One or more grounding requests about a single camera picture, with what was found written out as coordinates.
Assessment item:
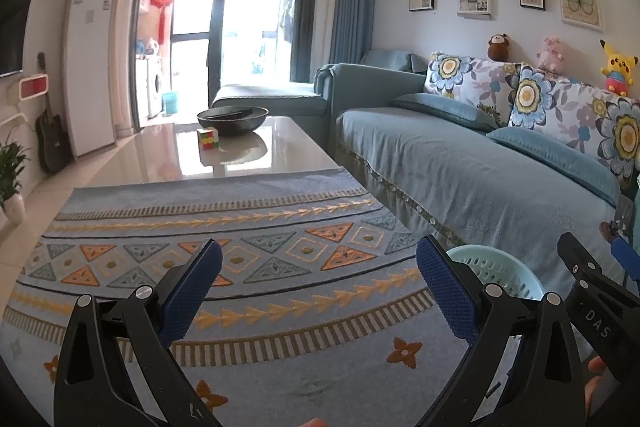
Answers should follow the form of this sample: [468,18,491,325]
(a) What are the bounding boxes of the colourful puzzle cube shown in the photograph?
[196,128,220,152]

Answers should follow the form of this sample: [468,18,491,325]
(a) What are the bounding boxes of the yellow plush toy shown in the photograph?
[600,39,640,96]

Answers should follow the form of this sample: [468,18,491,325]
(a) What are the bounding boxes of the butterfly picture frame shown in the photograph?
[559,0,603,32]

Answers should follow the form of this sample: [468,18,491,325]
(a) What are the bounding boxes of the red white wall shelf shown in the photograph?
[19,76,50,102]

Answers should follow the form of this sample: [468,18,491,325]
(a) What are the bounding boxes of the red knot hanging decoration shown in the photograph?
[150,0,176,42]

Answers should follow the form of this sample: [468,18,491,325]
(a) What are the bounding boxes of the brown monkey plush toy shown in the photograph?
[487,33,512,62]

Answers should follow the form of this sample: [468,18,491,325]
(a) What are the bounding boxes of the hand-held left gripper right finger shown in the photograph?
[416,234,584,427]

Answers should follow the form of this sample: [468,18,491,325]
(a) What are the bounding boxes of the person's right hand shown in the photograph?
[582,354,613,413]

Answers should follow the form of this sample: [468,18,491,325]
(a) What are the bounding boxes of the floral throw pillow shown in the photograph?
[595,87,640,192]
[509,64,616,142]
[425,52,521,128]

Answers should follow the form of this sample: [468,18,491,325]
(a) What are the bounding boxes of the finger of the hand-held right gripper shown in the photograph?
[614,237,640,295]
[557,232,640,380]

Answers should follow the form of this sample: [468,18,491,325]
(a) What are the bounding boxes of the light blue plastic basket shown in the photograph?
[445,246,546,303]

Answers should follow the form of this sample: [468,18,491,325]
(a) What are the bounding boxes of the black bowl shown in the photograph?
[196,106,269,138]

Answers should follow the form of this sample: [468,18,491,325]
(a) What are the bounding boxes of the white washing machine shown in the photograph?
[135,57,166,120]

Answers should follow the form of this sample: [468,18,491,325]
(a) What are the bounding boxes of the glass sliding door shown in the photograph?
[131,0,321,135]

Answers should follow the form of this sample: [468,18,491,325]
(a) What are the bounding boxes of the teal fabric sofa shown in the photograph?
[212,49,640,303]

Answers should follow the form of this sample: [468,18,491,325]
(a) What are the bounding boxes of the glossy beige coffee table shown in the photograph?
[85,116,346,188]

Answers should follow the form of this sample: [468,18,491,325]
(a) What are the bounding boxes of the black television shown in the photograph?
[0,0,33,80]

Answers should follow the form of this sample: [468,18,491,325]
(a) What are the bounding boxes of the white refrigerator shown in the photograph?
[65,0,121,158]

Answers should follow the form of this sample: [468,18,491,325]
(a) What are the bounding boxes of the grey blue sofa cover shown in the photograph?
[336,107,626,298]

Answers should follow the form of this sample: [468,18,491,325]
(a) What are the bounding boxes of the black guitar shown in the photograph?
[35,53,72,174]

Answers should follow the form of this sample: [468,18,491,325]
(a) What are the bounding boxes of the pink pig plush toy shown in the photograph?
[537,37,566,72]

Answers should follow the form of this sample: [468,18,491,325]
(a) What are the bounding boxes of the small grey brown object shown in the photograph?
[600,194,636,240]

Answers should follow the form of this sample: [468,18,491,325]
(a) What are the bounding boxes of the green potted plant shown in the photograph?
[0,132,31,202]

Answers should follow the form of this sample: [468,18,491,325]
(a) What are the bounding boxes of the white plant pot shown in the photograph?
[0,194,26,223]

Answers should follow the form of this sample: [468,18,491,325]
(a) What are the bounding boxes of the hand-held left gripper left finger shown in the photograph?
[52,237,224,427]

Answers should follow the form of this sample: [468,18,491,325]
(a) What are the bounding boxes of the patterned blue table cloth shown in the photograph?
[0,164,506,427]

